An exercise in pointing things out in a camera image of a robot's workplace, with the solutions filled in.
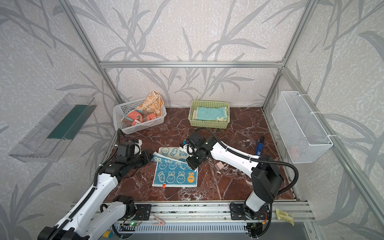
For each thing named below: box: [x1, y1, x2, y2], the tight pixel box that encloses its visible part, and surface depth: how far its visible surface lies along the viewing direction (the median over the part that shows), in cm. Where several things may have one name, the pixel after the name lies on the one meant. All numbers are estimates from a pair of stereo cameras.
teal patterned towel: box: [151, 146, 199, 188], surface depth 87 cm
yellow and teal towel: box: [192, 106, 228, 122], surface depth 114 cm
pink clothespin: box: [152, 215, 166, 226], surface depth 72 cm
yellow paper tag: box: [275, 208, 295, 226], surface depth 73 cm
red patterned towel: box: [121, 109, 157, 126], surface depth 109 cm
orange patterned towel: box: [136, 90, 164, 117], surface depth 117 cm
